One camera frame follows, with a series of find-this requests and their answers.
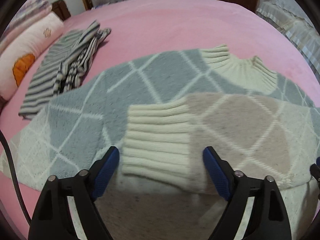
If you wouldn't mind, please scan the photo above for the grey pink argyle knit sweater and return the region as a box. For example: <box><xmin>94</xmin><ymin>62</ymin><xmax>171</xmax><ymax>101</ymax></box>
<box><xmin>9</xmin><ymin>45</ymin><xmax>319</xmax><ymax>239</ymax></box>

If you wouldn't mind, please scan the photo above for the black white striped garment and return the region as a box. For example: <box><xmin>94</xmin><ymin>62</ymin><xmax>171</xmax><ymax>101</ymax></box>
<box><xmin>18</xmin><ymin>21</ymin><xmax>112</xmax><ymax>120</ymax></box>

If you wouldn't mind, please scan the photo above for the lace-covered white bed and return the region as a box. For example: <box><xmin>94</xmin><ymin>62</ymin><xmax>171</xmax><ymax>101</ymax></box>
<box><xmin>256</xmin><ymin>0</ymin><xmax>320</xmax><ymax>79</ymax></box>

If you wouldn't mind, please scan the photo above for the pink flower pillow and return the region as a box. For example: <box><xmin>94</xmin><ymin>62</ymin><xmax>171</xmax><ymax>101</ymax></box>
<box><xmin>1</xmin><ymin>12</ymin><xmax>64</xmax><ymax>101</ymax></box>

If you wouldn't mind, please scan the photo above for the dark wooden headboard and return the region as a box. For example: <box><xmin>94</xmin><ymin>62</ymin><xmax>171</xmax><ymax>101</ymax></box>
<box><xmin>52</xmin><ymin>0</ymin><xmax>71</xmax><ymax>21</ymax></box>

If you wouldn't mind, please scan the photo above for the white pink printed pillow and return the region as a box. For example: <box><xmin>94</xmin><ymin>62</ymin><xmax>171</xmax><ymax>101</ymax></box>
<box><xmin>1</xmin><ymin>0</ymin><xmax>52</xmax><ymax>54</ymax></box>

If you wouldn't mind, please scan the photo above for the black cable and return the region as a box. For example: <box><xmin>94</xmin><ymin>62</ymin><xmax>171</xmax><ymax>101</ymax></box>
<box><xmin>0</xmin><ymin>129</ymin><xmax>32</xmax><ymax>227</ymax></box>

